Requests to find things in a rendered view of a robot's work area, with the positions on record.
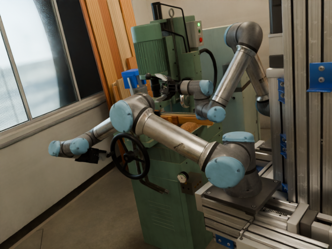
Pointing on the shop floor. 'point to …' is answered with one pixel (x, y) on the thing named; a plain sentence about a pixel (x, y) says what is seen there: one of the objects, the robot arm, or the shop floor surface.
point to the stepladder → (128, 77)
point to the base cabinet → (171, 206)
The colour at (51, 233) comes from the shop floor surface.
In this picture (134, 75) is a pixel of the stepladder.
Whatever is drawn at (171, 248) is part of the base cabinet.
